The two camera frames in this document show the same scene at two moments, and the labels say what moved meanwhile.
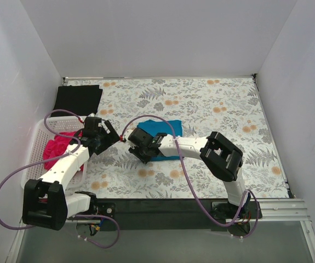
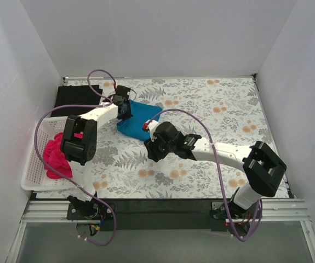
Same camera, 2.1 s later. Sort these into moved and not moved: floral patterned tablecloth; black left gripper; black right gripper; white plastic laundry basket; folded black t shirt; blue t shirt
Moved: blue t shirt; black right gripper; black left gripper
Not moved: floral patterned tablecloth; folded black t shirt; white plastic laundry basket
